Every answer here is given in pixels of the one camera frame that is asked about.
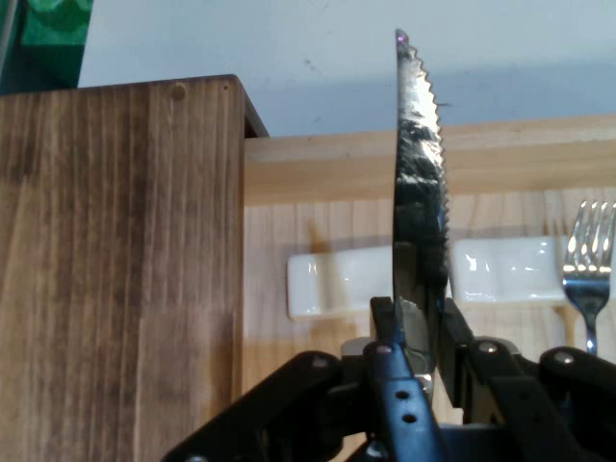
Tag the white foam strip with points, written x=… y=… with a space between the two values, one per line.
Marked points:
x=505 y=269

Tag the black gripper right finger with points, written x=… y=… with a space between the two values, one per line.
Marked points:
x=505 y=385

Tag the white ceramic cutlery rest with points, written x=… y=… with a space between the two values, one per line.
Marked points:
x=337 y=284

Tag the silver serrated table knife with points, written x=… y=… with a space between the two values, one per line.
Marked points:
x=418 y=216

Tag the green foam block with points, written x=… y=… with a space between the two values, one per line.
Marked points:
x=58 y=21

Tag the silver metal fork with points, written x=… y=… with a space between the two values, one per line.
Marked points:
x=588 y=298

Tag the dark wooden drawer cabinet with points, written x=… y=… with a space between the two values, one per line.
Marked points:
x=120 y=240

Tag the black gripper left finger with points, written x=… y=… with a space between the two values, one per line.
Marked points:
x=399 y=414

